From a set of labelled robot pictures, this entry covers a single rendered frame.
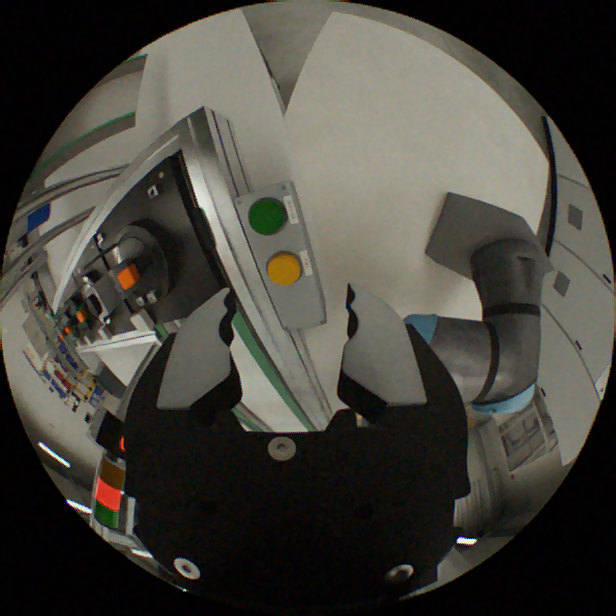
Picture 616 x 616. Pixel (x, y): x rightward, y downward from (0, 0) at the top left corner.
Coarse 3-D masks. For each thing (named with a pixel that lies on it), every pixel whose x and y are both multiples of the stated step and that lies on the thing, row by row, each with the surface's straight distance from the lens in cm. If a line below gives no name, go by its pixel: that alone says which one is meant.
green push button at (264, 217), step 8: (256, 208) 23; (264, 208) 23; (272, 208) 23; (280, 208) 23; (256, 216) 23; (264, 216) 23; (272, 216) 23; (280, 216) 23; (256, 224) 23; (264, 224) 23; (272, 224) 23; (280, 224) 23; (264, 232) 23; (272, 232) 23
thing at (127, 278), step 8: (152, 256) 29; (136, 264) 25; (144, 264) 26; (152, 264) 29; (128, 272) 23; (136, 272) 24; (120, 280) 23; (128, 280) 23; (136, 280) 23; (120, 288) 26; (128, 288) 23
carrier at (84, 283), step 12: (96, 240) 48; (84, 252) 55; (96, 252) 48; (96, 264) 50; (108, 264) 47; (84, 276) 55; (96, 276) 52; (84, 288) 58; (120, 312) 51; (132, 312) 48; (108, 324) 63; (120, 324) 56; (132, 324) 50; (108, 336) 65
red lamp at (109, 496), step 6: (102, 486) 44; (108, 486) 43; (96, 492) 46; (102, 492) 44; (108, 492) 44; (114, 492) 44; (120, 492) 45; (102, 498) 45; (108, 498) 44; (114, 498) 44; (120, 498) 46; (108, 504) 45; (114, 504) 45
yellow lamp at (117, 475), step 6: (102, 462) 44; (108, 462) 43; (102, 468) 44; (108, 468) 43; (114, 468) 42; (120, 468) 43; (102, 474) 44; (108, 474) 43; (114, 474) 43; (120, 474) 43; (102, 480) 44; (108, 480) 43; (114, 480) 43; (120, 480) 43; (114, 486) 43; (120, 486) 44
